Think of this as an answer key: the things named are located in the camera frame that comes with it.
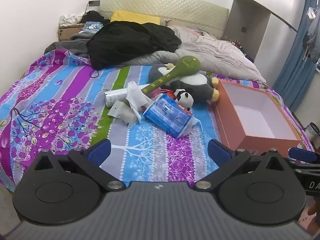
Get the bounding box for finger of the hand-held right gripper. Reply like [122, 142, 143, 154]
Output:
[287, 147, 320, 167]

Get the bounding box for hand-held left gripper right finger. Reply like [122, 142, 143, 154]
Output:
[195, 139, 288, 190]

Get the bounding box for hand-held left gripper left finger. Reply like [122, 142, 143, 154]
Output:
[32, 139, 127, 192]

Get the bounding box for orange cardboard box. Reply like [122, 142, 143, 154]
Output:
[214, 79, 302, 157]

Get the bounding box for person's right hand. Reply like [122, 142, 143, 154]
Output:
[307, 200, 320, 235]

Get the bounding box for white folded tissue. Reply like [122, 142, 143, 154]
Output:
[107, 100, 140, 128]

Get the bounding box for colourful floral bed sheet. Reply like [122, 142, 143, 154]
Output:
[0, 49, 315, 193]

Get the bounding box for blue plastic packet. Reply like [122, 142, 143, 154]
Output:
[142, 94, 194, 138]

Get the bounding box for small panda plush toy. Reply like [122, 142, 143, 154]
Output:
[174, 89, 195, 112]

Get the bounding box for crumpled white tissue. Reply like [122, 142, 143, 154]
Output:
[125, 81, 153, 123]

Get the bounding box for grey penguin plush toy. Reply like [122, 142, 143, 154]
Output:
[148, 62, 220, 103]

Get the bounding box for blue curtain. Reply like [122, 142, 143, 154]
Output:
[272, 0, 320, 113]

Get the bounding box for green plush stick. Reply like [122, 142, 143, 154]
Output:
[140, 55, 202, 98]

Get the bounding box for light grey duvet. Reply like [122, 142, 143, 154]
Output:
[120, 25, 267, 84]

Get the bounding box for dark grey blanket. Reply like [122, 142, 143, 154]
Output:
[44, 34, 95, 58]

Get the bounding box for row of small bottles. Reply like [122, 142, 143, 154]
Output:
[225, 37, 248, 53]

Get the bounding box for black jacket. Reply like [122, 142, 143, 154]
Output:
[86, 21, 182, 71]

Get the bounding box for hanging clothes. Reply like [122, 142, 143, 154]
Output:
[301, 5, 320, 65]

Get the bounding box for wooden nightstand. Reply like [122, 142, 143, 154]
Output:
[58, 24, 87, 42]

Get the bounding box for blue cartoon pouch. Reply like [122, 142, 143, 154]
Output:
[80, 21, 104, 33]

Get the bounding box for pink pillow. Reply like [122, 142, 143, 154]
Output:
[166, 25, 216, 40]

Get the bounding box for crumpled white cloth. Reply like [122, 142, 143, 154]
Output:
[59, 13, 87, 27]

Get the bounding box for black bag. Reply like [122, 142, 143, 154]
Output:
[80, 10, 111, 24]

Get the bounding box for yellow pillow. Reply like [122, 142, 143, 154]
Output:
[110, 10, 162, 26]

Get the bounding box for beige quilted headboard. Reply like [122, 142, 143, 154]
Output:
[99, 0, 230, 40]

